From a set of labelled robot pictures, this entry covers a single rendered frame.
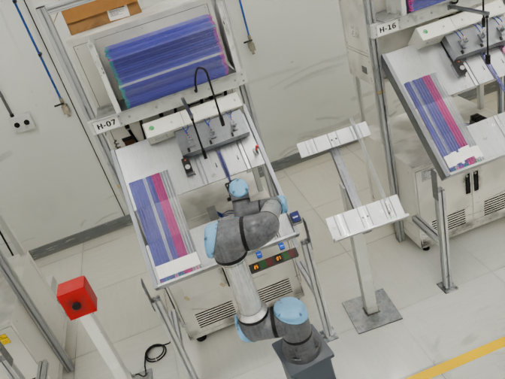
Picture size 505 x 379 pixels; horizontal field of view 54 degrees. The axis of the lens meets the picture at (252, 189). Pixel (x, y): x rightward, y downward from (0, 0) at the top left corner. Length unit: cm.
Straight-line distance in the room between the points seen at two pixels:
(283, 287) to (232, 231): 131
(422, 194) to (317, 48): 172
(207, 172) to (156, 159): 26
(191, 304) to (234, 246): 121
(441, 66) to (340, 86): 166
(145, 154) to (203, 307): 91
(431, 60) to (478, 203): 92
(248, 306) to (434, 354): 116
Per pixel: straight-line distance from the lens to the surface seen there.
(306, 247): 240
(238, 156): 243
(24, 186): 425
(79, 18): 265
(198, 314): 285
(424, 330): 278
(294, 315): 185
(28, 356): 295
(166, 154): 247
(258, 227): 161
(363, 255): 259
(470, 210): 320
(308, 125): 433
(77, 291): 245
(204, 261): 230
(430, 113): 264
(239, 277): 173
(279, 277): 282
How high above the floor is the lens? 206
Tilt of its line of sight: 29 degrees down
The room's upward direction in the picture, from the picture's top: 17 degrees counter-clockwise
